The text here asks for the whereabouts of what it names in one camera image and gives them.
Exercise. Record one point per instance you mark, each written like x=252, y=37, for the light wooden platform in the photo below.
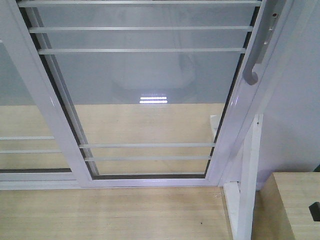
x=147, y=213

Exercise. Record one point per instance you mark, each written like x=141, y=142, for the grey door handle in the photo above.
x=248, y=74

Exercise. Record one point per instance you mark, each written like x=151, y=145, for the black robot part corner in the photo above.
x=314, y=209

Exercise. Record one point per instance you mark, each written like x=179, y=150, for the white door frame post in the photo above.
x=279, y=116

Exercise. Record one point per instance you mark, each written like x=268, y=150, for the white fixed glass panel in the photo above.
x=30, y=158

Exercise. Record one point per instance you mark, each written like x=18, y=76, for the light wooden box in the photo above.
x=281, y=209

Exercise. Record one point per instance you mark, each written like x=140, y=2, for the white diagonal support brace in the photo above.
x=240, y=196

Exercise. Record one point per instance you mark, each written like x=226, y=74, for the grey door lock plate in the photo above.
x=275, y=11

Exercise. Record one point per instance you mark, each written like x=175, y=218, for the white sliding glass door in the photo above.
x=128, y=52

